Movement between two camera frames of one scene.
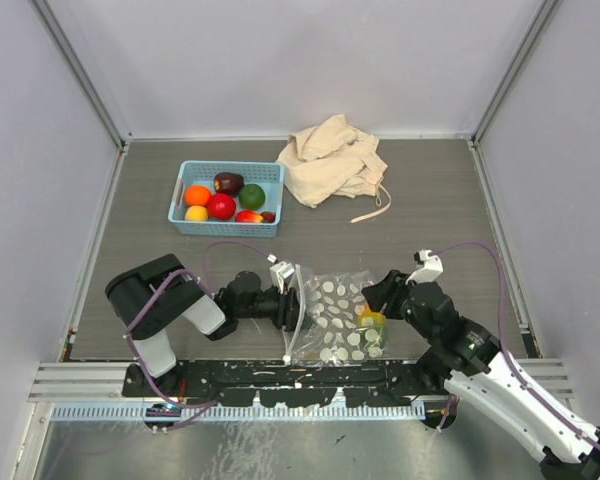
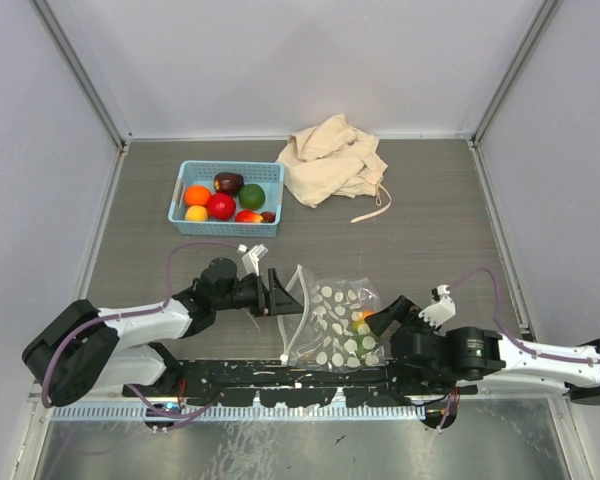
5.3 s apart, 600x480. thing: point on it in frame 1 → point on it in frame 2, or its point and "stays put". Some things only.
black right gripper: (387, 291) → (399, 310)
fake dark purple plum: (268, 216) stays put
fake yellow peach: (196, 213) stays put
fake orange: (197, 196) stays put
